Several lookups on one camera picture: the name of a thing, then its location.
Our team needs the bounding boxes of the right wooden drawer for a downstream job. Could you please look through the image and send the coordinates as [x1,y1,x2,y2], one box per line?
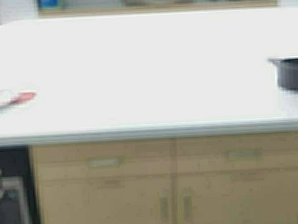
[176,132,298,173]

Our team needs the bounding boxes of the blue box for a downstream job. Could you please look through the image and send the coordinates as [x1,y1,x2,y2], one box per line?
[38,0,64,10]

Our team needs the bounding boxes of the red plate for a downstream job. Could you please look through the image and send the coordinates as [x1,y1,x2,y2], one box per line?
[10,92,36,105]

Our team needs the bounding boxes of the black oven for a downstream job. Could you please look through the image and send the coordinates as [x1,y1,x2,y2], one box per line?
[0,147,41,224]

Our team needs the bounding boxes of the lower right cabinet door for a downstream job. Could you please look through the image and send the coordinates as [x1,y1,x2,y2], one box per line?
[177,168,298,224]

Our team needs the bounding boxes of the small dark grey pot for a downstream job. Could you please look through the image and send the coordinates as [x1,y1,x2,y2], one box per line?
[268,57,298,92]

